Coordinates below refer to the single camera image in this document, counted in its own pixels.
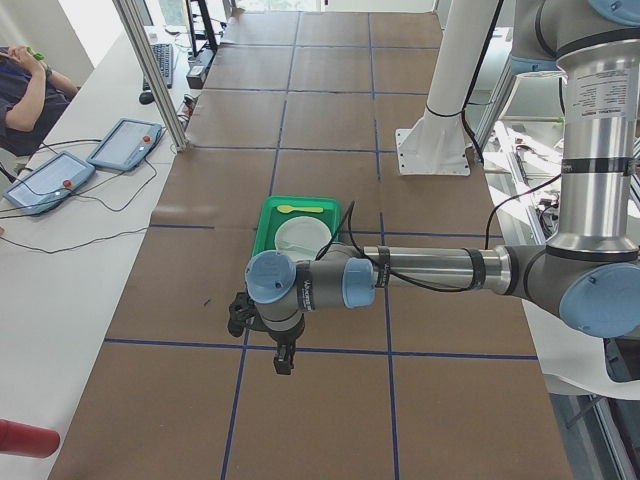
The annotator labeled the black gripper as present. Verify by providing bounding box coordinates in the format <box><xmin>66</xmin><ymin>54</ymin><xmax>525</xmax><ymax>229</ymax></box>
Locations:
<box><xmin>262</xmin><ymin>314</ymin><xmax>305</xmax><ymax>375</ymax></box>

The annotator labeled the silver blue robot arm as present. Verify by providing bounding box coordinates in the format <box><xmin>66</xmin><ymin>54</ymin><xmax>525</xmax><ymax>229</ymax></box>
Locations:
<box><xmin>228</xmin><ymin>1</ymin><xmax>639</xmax><ymax>375</ymax></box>

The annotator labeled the white round plate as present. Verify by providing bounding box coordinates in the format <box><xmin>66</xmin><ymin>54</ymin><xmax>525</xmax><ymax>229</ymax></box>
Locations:
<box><xmin>274</xmin><ymin>216</ymin><xmax>332</xmax><ymax>261</ymax></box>

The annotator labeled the green plastic tray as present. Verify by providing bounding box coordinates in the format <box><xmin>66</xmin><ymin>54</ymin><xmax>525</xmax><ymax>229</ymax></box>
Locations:
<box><xmin>252</xmin><ymin>196</ymin><xmax>341</xmax><ymax>256</ymax></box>

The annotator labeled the brown paper table cover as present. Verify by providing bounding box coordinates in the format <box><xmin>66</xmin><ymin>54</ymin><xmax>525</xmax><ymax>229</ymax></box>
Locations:
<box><xmin>51</xmin><ymin>12</ymin><xmax>572</xmax><ymax>479</ymax></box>

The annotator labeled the yellow plastic spoon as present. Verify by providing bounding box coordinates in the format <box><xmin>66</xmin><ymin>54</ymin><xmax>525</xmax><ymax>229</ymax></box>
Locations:
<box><xmin>276</xmin><ymin>204</ymin><xmax>324</xmax><ymax>214</ymax></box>

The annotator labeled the blue teach pendant far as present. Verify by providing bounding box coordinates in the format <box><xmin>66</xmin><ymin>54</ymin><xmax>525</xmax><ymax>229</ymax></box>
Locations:
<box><xmin>87</xmin><ymin>118</ymin><xmax>162</xmax><ymax>172</ymax></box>

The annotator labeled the blue teach pendant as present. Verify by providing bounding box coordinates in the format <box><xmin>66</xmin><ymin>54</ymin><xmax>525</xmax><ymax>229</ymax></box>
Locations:
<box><xmin>3</xmin><ymin>151</ymin><xmax>95</xmax><ymax>215</ymax></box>
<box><xmin>87</xmin><ymin>118</ymin><xmax>162</xmax><ymax>172</ymax></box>

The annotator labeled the red cylinder object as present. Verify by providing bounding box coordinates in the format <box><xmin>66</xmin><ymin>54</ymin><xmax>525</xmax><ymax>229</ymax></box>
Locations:
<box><xmin>1</xmin><ymin>419</ymin><xmax>60</xmax><ymax>458</ymax></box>

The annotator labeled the black computer mouse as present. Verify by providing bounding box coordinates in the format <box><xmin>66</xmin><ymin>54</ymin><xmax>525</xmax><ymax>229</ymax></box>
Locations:
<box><xmin>138</xmin><ymin>90</ymin><xmax>155</xmax><ymax>105</ymax></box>

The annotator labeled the blue teach pendant near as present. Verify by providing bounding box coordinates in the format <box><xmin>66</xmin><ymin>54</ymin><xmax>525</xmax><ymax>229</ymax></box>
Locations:
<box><xmin>3</xmin><ymin>151</ymin><xmax>95</xmax><ymax>215</ymax></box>

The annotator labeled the black keyboard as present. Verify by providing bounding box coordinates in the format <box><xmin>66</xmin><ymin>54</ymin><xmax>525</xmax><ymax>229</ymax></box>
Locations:
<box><xmin>150</xmin><ymin>43</ymin><xmax>174</xmax><ymax>89</ymax></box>

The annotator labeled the seated person dark shirt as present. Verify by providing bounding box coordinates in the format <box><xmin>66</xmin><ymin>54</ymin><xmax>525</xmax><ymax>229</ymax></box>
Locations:
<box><xmin>1</xmin><ymin>46</ymin><xmax>79</xmax><ymax>157</ymax></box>

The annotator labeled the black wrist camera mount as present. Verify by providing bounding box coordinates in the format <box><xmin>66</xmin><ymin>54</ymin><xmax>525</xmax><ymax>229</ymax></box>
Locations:
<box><xmin>227</xmin><ymin>291</ymin><xmax>261</xmax><ymax>338</ymax></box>

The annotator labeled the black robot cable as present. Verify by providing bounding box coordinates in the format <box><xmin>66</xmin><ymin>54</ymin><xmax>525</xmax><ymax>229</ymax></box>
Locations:
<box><xmin>341</xmin><ymin>172</ymin><xmax>566</xmax><ymax>293</ymax></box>

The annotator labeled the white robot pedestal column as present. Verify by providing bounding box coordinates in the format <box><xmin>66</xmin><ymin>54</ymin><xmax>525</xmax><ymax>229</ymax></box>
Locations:
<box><xmin>396</xmin><ymin>0</ymin><xmax>502</xmax><ymax>176</ymax></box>

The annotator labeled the aluminium frame post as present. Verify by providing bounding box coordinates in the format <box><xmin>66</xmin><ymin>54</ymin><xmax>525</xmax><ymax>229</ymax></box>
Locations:
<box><xmin>112</xmin><ymin>0</ymin><xmax>188</xmax><ymax>152</ymax></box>

